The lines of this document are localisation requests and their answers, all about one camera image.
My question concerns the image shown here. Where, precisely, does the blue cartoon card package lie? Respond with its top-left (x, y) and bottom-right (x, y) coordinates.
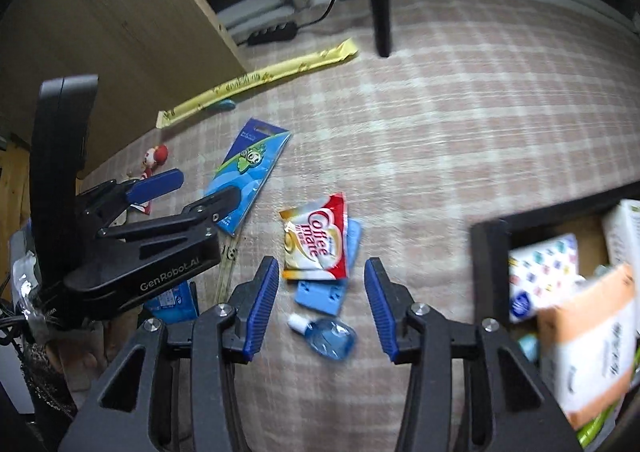
top-left (205, 117), bottom-right (291, 237)

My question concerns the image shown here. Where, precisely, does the teal clothespin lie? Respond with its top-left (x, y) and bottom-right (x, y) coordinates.
top-left (205, 98), bottom-right (236, 111)

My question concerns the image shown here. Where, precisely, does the coffee mate sachet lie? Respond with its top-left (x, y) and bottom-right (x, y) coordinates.
top-left (280, 193), bottom-right (347, 281)

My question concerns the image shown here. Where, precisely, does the light blue plate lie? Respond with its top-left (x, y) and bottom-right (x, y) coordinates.
top-left (293, 217), bottom-right (362, 317)

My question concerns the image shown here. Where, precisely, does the small blue liquid bottle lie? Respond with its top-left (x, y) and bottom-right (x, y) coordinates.
top-left (288, 313), bottom-right (357, 361)

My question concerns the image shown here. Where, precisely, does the long yellow straw wrapper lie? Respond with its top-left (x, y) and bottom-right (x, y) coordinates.
top-left (155, 38), bottom-right (358, 129)

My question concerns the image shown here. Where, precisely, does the blue wet wipes pack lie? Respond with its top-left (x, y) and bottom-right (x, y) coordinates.
top-left (144, 281), bottom-right (200, 324)

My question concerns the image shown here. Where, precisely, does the person's left hand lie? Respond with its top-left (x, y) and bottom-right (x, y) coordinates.
top-left (44, 320), bottom-right (137, 394)

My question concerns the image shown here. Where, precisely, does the red santa figurine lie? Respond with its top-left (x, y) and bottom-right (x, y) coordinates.
top-left (131, 145), bottom-right (169, 215)

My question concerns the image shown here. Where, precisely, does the pine wood plank panel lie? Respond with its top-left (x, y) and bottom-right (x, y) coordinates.
top-left (0, 141), bottom-right (30, 281)

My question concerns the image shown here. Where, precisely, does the orange white tissue pack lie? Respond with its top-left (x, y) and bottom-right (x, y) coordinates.
top-left (537, 264), bottom-right (637, 429)

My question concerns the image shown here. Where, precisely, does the patterned tissue pack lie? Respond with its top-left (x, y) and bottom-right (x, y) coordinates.
top-left (509, 233), bottom-right (585, 323)

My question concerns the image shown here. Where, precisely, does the black storage box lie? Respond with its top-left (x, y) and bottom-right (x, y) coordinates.
top-left (470, 181), bottom-right (640, 452)

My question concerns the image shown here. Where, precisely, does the brown wooden board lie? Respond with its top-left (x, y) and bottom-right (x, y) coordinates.
top-left (1, 0), bottom-right (248, 172)

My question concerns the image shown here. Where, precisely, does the black power strip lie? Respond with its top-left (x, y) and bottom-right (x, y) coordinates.
top-left (246, 21), bottom-right (298, 46)

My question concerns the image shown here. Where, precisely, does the pink plaid tablecloth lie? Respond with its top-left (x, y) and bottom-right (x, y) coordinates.
top-left (79, 0), bottom-right (640, 452)

